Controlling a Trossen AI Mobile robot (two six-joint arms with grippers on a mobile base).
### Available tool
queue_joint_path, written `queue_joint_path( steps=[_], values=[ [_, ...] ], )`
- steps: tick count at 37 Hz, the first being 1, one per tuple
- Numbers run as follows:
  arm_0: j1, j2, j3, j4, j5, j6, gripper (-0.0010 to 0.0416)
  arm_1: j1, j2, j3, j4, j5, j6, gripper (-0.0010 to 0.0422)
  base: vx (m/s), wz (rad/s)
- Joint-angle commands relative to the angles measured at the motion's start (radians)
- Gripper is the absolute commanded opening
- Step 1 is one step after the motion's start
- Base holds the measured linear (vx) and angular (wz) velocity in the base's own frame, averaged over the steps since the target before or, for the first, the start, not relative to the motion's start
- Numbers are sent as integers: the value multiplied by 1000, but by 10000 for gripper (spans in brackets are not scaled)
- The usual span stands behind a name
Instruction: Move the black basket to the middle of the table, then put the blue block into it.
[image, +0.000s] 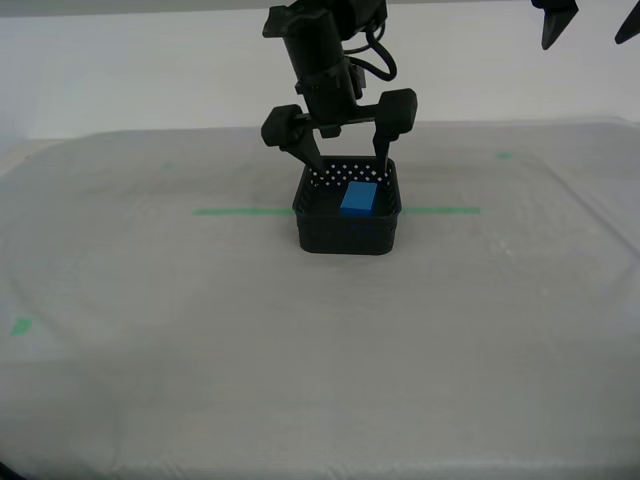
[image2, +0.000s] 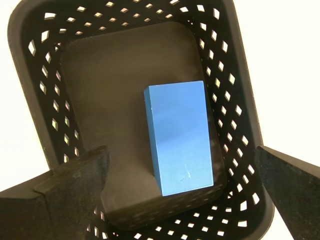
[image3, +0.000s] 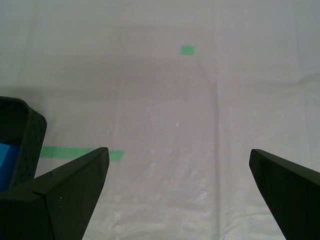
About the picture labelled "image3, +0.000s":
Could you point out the black plastic lattice basket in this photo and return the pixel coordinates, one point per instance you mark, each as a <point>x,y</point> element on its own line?
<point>31,140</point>

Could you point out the white table cover sheet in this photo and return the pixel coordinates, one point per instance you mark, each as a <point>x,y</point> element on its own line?
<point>175,100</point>

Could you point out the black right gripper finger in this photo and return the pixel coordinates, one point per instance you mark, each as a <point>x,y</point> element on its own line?
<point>62,200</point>
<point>292,200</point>

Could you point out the long green tape strip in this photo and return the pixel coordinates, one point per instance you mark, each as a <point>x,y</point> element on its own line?
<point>65,152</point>

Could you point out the small green tape square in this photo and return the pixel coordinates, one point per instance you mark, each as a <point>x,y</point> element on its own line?
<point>188,50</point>

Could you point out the blue rectangular block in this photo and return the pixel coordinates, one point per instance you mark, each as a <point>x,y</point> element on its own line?
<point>6,165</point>

